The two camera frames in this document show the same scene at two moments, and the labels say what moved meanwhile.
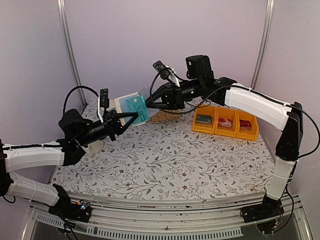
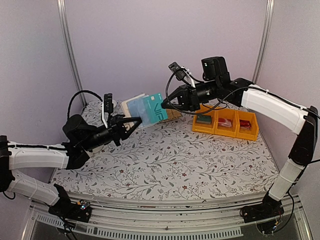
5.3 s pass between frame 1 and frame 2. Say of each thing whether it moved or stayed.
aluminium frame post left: stayed
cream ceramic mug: stayed
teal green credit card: moved
